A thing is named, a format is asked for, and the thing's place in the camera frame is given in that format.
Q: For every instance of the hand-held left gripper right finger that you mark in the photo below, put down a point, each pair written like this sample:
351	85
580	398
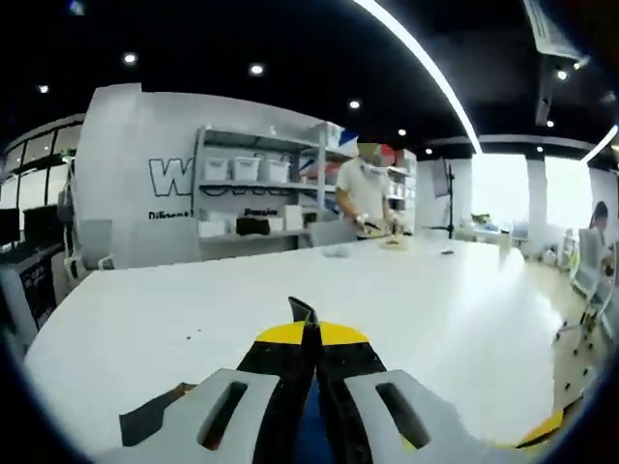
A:
343	382

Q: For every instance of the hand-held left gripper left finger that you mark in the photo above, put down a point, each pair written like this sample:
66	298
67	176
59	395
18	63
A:
275	386

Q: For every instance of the yellow garment with blue sleeve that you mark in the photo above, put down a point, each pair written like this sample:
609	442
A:
145	423

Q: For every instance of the white crumpled cloth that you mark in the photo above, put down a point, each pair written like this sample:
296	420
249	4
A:
338	251

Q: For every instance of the beige flat object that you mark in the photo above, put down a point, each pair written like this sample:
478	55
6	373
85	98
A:
394	245

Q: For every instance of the grey chair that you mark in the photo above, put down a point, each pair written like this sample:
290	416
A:
329	233
94	241

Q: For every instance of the black bag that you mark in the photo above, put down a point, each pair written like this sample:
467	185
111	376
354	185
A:
251	225

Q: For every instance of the small black object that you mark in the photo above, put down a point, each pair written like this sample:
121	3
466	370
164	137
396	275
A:
447	252

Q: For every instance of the white box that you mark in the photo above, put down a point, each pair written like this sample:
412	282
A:
293	217

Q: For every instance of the black tripod stand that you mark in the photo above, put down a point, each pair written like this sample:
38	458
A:
450	203

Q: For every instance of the white cup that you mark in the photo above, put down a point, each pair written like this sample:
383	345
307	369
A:
505	239

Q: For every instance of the white storage bin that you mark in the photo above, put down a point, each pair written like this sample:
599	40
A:
278	170
215	168
246	167

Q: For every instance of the metal shelf rack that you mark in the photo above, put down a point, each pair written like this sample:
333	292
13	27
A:
321	159

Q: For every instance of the monitor on tripod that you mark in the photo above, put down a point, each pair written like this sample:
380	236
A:
439	178

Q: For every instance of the grey office desk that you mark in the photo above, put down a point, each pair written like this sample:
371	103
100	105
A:
29	285

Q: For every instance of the white office chair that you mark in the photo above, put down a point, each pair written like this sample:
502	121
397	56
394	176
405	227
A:
585	263

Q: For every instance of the black computer monitor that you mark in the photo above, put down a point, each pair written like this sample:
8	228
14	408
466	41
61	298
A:
9	227
41	224

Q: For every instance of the long ceiling strip light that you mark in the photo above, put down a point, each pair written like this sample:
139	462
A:
434	67

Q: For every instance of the ceiling air vent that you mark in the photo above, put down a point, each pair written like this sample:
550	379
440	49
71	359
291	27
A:
551	24

